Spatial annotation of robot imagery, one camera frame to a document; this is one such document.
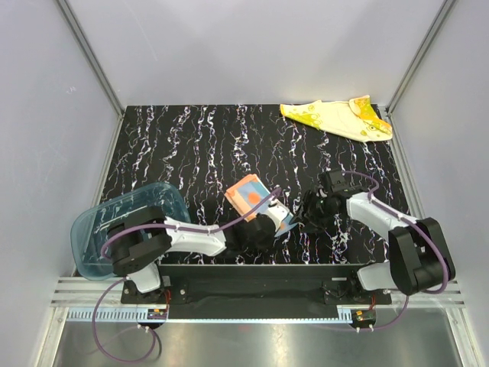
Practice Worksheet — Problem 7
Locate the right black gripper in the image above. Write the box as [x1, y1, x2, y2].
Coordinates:
[289, 190, 338, 234]

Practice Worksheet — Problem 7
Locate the orange polka dot towel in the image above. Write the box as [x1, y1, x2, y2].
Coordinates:
[225, 174, 297, 237]

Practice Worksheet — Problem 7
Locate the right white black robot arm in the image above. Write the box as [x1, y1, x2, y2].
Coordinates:
[291, 187, 455, 303]

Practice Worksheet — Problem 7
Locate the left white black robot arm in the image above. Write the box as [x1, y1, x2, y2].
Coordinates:
[100, 205, 287, 303]

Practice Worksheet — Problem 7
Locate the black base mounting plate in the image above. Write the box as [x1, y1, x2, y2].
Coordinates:
[121, 265, 392, 305]

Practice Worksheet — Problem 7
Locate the black marbled table mat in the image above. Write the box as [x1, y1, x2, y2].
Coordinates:
[91, 104, 439, 266]

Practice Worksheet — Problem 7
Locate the right orange connector box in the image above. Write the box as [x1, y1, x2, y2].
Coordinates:
[352, 309, 377, 326]

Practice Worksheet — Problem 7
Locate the yellow cream towel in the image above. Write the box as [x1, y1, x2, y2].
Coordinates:
[280, 95, 393, 142]

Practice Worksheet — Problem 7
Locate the left small connector box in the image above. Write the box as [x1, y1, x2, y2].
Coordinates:
[147, 308, 168, 320]

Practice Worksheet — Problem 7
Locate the blue transparent plastic bin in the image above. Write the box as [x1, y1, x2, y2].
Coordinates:
[70, 182, 190, 281]

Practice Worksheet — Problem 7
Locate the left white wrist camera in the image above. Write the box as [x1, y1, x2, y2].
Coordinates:
[264, 202, 290, 229]

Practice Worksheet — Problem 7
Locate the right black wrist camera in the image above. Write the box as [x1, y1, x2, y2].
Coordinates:
[319, 170, 360, 195]

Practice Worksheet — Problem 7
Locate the aluminium front rail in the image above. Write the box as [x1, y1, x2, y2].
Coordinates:
[50, 278, 465, 323]

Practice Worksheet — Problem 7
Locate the right aluminium frame post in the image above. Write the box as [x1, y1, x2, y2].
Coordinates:
[385, 0, 458, 115]

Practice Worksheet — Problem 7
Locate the aluminium frame post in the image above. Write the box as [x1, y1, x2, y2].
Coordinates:
[53, 0, 125, 119]
[385, 0, 458, 115]

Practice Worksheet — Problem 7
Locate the left aluminium frame post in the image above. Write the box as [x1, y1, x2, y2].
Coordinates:
[53, 0, 125, 119]

